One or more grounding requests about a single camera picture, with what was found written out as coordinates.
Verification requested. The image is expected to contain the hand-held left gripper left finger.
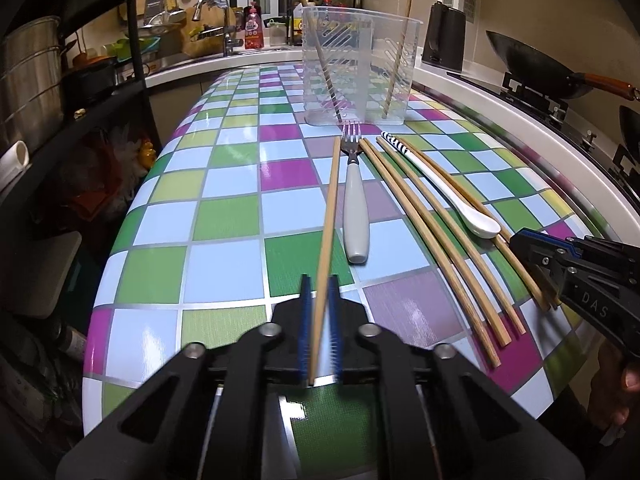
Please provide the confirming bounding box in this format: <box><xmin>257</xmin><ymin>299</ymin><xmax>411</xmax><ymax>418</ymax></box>
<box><xmin>55</xmin><ymin>275</ymin><xmax>314</xmax><ymax>480</ymax></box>

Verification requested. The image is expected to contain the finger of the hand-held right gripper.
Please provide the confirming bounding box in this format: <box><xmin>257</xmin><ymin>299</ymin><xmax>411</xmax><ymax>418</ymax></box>
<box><xmin>522</xmin><ymin>254</ymin><xmax>569</xmax><ymax>306</ymax></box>
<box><xmin>509</xmin><ymin>228</ymin><xmax>589</xmax><ymax>261</ymax></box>

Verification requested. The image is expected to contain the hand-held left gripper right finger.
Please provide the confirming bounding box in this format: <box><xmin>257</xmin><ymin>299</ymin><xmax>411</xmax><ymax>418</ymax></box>
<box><xmin>327</xmin><ymin>274</ymin><xmax>586</xmax><ymax>480</ymax></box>

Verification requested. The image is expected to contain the wooden chopstick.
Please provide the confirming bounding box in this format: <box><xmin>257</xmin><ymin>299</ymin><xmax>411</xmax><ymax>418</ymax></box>
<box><xmin>376</xmin><ymin>137</ymin><xmax>514</xmax><ymax>348</ymax></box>
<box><xmin>288</xmin><ymin>0</ymin><xmax>347</xmax><ymax>124</ymax></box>
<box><xmin>307</xmin><ymin>137</ymin><xmax>342</xmax><ymax>387</ymax></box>
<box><xmin>382</xmin><ymin>0</ymin><xmax>416</xmax><ymax>120</ymax></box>
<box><xmin>360</xmin><ymin>137</ymin><xmax>501</xmax><ymax>368</ymax></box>
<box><xmin>392</xmin><ymin>140</ymin><xmax>527</xmax><ymax>336</ymax></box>
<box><xmin>400</xmin><ymin>140</ymin><xmax>561</xmax><ymax>311</ymax></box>

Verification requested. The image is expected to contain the grey handled steel fork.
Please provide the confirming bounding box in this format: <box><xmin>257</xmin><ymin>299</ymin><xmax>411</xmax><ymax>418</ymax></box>
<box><xmin>340</xmin><ymin>121</ymin><xmax>371</xmax><ymax>265</ymax></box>

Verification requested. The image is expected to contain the clear plastic utensil holder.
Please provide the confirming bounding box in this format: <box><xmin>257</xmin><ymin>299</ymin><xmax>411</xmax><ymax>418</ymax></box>
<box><xmin>301</xmin><ymin>4</ymin><xmax>425</xmax><ymax>126</ymax></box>

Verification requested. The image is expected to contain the person's right hand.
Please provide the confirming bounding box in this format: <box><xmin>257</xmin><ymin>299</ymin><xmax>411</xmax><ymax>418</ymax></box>
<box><xmin>589</xmin><ymin>344</ymin><xmax>640</xmax><ymax>431</ymax></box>

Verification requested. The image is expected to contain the black gas stove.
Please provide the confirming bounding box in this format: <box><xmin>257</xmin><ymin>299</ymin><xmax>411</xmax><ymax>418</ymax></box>
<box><xmin>446</xmin><ymin>69</ymin><xmax>640</xmax><ymax>183</ymax></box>

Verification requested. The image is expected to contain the checkered tablecloth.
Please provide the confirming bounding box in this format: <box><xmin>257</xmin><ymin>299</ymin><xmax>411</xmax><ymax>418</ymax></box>
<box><xmin>81</xmin><ymin>62</ymin><xmax>610</xmax><ymax>480</ymax></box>

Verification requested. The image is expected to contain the dark pan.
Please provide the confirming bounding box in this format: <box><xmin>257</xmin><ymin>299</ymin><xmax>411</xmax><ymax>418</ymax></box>
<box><xmin>617</xmin><ymin>105</ymin><xmax>640</xmax><ymax>142</ymax></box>

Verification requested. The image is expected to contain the black electric kettle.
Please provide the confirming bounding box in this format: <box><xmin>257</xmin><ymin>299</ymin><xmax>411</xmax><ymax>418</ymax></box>
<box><xmin>421</xmin><ymin>1</ymin><xmax>475</xmax><ymax>74</ymax></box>

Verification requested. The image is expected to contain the beige board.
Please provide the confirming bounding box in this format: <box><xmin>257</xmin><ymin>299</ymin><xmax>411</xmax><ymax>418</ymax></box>
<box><xmin>0</xmin><ymin>231</ymin><xmax>84</xmax><ymax>319</ymax></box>

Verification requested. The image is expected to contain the red dish soap bottle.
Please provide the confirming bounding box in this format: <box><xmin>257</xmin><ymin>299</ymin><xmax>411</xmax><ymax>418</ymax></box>
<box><xmin>243</xmin><ymin>2</ymin><xmax>265</xmax><ymax>51</ymax></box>

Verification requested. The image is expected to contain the chrome kitchen faucet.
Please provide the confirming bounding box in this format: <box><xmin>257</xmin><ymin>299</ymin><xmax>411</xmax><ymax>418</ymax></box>
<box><xmin>192</xmin><ymin>0</ymin><xmax>239</xmax><ymax>58</ymax></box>

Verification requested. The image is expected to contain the black metal shelf rack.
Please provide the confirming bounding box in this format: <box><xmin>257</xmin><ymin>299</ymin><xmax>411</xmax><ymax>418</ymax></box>
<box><xmin>0</xmin><ymin>0</ymin><xmax>190</xmax><ymax>271</ymax></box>

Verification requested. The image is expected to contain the green dish rack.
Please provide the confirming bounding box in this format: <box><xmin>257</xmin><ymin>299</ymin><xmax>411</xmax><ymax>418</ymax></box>
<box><xmin>116</xmin><ymin>35</ymin><xmax>162</xmax><ymax>62</ymax></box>

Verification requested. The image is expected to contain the white plastic pipe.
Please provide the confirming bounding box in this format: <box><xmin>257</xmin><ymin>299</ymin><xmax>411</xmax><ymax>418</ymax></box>
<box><xmin>0</xmin><ymin>140</ymin><xmax>31</xmax><ymax>192</ymax></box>

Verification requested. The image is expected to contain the steel stock pot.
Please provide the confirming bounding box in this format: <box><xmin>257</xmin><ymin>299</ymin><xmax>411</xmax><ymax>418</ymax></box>
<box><xmin>0</xmin><ymin>16</ymin><xmax>69</xmax><ymax>155</ymax></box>

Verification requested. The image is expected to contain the white spoon with striped handle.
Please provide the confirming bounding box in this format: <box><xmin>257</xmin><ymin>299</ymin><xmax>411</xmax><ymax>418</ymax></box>
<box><xmin>381</xmin><ymin>131</ymin><xmax>502</xmax><ymax>239</ymax></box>

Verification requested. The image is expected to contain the black wok with wooden handle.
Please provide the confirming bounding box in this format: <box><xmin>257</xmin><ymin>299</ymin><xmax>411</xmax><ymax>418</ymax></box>
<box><xmin>485</xmin><ymin>30</ymin><xmax>640</xmax><ymax>104</ymax></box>

